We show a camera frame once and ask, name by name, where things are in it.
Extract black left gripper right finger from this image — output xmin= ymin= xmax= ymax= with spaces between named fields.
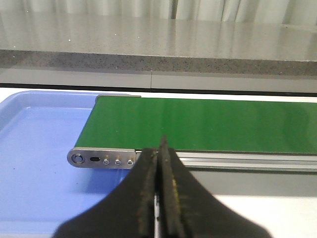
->
xmin=157 ymin=136 xmax=271 ymax=238

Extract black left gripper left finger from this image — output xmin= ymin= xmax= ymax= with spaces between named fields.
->
xmin=53 ymin=148 xmax=157 ymax=238

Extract green conveyor belt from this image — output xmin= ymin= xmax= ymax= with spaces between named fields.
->
xmin=67 ymin=95 xmax=317 ymax=172

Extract blue plastic tray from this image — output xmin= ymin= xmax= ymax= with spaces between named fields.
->
xmin=0 ymin=91 xmax=128 ymax=238

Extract grey stone countertop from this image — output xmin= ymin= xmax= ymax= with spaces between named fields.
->
xmin=0 ymin=11 xmax=317 ymax=93

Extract white curtain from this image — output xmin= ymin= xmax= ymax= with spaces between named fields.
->
xmin=0 ymin=0 xmax=317 ymax=25

